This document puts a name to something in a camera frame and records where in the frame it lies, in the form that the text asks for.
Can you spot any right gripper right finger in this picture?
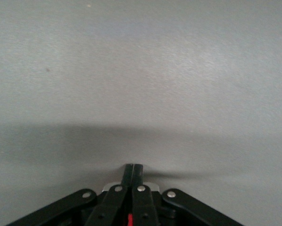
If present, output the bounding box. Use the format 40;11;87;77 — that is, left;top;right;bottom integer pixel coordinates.
131;164;245;226

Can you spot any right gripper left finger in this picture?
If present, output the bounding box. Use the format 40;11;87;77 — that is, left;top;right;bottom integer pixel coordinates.
4;163;134;226

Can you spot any dark grey table cloth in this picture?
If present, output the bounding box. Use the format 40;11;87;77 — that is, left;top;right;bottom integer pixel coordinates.
0;0;282;226

